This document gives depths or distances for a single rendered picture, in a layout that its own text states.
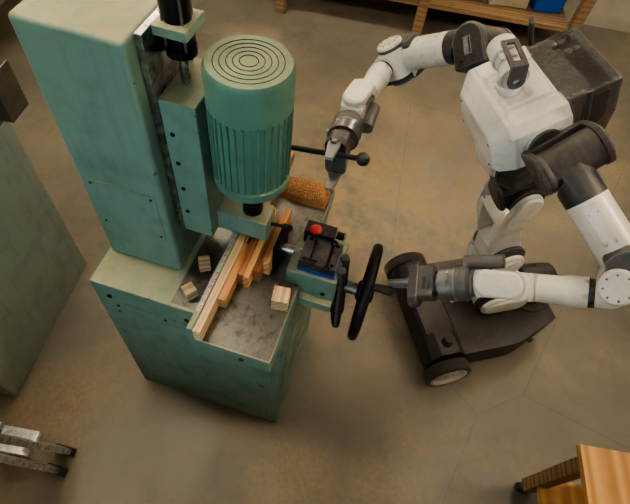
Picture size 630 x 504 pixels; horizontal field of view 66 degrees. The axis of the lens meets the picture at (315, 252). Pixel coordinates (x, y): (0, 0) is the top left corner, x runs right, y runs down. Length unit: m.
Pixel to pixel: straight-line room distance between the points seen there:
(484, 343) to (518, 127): 1.21
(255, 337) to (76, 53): 0.71
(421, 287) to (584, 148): 0.47
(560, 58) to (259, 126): 0.74
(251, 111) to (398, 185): 1.97
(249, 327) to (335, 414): 0.96
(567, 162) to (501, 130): 0.17
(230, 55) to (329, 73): 2.54
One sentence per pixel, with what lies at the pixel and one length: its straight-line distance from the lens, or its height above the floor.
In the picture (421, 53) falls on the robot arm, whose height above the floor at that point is 1.22.
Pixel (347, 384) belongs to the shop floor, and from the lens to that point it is 2.17.
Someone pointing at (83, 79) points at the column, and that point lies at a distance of 1.05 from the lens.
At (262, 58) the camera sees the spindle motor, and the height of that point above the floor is 1.47.
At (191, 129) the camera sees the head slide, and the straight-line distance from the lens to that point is 1.04.
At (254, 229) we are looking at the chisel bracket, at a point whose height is 1.00.
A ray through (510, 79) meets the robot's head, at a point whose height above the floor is 1.41.
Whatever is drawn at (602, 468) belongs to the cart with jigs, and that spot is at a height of 0.53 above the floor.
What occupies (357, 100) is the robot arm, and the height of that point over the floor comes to 1.18.
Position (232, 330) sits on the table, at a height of 0.90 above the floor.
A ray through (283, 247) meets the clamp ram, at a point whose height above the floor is 0.96.
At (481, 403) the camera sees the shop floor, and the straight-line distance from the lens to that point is 2.30.
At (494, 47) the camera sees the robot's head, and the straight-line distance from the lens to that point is 1.23.
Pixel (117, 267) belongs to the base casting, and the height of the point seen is 0.80.
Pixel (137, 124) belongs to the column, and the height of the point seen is 1.34.
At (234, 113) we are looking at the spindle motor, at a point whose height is 1.42.
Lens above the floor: 2.02
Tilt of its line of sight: 55 degrees down
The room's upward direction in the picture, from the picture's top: 9 degrees clockwise
